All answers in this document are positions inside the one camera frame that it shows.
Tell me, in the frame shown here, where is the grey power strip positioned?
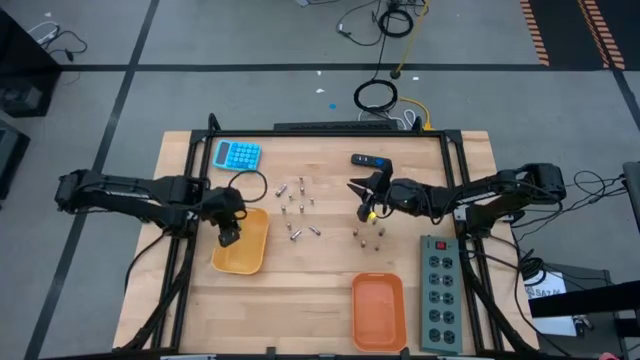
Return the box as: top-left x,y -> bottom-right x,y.
418,234 -> 469,356

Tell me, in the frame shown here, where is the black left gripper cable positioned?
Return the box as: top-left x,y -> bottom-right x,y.
227,169 -> 269,205

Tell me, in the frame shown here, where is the white adapter cable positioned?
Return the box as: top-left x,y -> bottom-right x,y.
25,19 -> 60,45

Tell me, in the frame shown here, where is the black orange-striped floor mat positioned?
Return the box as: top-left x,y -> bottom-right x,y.
518,0 -> 640,71

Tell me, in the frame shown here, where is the thin black floor cable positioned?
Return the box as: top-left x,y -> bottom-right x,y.
335,0 -> 386,47
39,28 -> 89,64

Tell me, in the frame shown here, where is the black aluminium table frame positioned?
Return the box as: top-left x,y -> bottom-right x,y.
117,112 -> 541,360

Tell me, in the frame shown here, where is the black cabinet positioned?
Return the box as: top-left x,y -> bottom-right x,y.
0,8 -> 64,119

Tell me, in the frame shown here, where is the white paper sheet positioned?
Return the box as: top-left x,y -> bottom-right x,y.
532,314 -> 577,337

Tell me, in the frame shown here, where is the black equipment stand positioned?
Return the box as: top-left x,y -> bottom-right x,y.
522,263 -> 640,360

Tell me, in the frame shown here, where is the coiled black floor cable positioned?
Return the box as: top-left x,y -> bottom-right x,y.
352,78 -> 400,113
377,8 -> 416,39

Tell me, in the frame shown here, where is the bundle of black cables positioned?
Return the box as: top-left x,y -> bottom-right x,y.
502,168 -> 632,274

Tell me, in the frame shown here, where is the small coiled black cable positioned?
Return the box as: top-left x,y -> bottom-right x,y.
518,255 -> 546,281

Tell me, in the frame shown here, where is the blue calculator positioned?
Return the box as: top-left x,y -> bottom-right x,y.
211,139 -> 264,175

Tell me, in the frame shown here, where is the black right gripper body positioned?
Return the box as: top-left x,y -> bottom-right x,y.
383,178 -> 427,218

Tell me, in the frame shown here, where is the short yellow cable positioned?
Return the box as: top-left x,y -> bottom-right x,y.
398,96 -> 435,132

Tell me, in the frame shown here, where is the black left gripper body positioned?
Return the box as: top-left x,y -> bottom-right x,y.
200,186 -> 249,230

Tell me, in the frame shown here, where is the yellow plastic bin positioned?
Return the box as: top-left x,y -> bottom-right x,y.
210,206 -> 271,277

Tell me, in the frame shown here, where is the white paper label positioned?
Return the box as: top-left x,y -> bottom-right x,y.
523,271 -> 569,301

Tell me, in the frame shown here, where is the black box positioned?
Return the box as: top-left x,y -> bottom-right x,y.
0,118 -> 31,201

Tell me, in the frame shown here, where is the orange plastic bin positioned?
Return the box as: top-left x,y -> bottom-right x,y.
351,271 -> 408,354

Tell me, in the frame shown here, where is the long yellow cable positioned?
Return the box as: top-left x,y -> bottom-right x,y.
394,0 -> 432,80

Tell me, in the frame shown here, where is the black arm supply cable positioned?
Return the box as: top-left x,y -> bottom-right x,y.
123,230 -> 169,294

